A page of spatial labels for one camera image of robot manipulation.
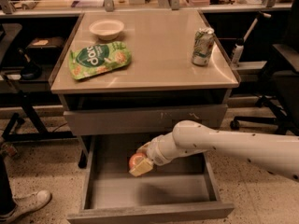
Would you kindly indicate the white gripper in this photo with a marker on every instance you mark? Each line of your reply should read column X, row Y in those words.
column 154, row 153

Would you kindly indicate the red apple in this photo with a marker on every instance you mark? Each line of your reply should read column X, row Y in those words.
column 135, row 159

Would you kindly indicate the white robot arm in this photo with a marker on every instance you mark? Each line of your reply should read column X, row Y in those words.
column 278, row 154

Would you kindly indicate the closed grey top drawer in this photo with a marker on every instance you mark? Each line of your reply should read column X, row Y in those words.
column 142, row 120

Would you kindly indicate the open grey middle drawer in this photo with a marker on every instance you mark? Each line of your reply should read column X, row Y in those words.
column 184, row 190

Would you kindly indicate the grey drawer cabinet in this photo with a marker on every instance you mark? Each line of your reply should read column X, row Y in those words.
column 161, row 72

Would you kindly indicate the green snack bag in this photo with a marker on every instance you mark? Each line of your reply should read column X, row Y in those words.
column 98, row 59

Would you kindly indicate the white sneaker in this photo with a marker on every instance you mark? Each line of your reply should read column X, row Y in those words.
column 25, row 205

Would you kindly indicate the green white soda can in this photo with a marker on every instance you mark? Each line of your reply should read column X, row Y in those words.
column 203, row 45

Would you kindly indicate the white paper bowl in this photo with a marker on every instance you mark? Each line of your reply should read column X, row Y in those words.
column 106, row 29

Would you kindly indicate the black box with label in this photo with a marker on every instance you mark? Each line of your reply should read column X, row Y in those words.
column 45, row 46

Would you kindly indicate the dark trouser leg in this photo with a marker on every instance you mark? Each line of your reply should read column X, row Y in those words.
column 7, row 203

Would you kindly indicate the black office chair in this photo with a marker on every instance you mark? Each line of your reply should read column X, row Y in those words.
column 278, row 81

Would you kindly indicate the black desk frame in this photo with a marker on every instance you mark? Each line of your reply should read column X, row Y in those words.
column 9, row 32

